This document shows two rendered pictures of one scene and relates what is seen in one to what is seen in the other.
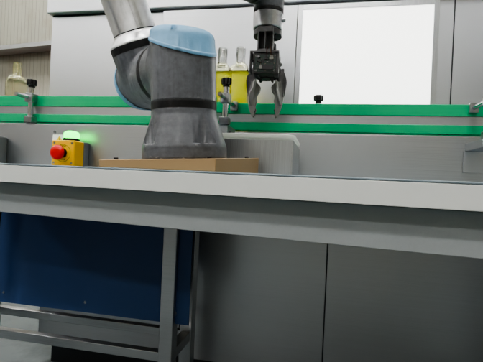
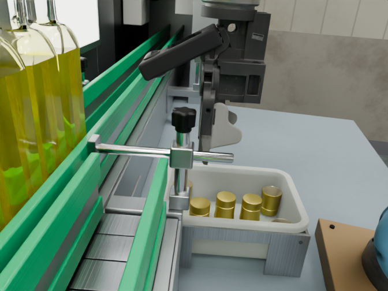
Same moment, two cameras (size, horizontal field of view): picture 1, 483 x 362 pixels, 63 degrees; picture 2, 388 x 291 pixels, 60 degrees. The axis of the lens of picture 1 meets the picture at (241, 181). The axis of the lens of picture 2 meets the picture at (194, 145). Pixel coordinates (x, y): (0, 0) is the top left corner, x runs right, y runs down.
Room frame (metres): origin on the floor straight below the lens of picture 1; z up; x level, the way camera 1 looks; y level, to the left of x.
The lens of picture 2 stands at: (1.10, 0.40, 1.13)
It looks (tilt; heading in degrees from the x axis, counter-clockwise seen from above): 25 degrees down; 259
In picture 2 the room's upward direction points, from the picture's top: 4 degrees clockwise
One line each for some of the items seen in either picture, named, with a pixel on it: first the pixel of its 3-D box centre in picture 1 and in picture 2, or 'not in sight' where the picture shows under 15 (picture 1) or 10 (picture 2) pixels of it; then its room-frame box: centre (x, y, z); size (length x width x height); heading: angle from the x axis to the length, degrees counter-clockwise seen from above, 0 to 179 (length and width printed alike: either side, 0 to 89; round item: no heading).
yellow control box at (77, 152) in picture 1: (70, 154); not in sight; (1.09, 0.48, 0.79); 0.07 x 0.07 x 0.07; 78
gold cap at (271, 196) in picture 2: not in sight; (269, 201); (0.86, -0.08, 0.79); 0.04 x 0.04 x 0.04
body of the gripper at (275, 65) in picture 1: (266, 55); (230, 56); (0.97, -0.05, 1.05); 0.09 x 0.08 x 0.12; 170
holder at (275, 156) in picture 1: (262, 161); (211, 215); (0.98, -0.05, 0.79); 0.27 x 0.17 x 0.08; 168
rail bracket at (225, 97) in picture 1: (227, 103); (161, 158); (1.07, 0.05, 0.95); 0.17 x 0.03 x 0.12; 168
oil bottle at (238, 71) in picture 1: (238, 98); (53, 118); (1.19, 0.02, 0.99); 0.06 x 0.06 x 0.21; 79
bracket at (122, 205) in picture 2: (226, 139); (145, 224); (1.09, 0.05, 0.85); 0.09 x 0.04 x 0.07; 168
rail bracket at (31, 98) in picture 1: (25, 100); not in sight; (1.15, 0.64, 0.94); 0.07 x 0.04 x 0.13; 168
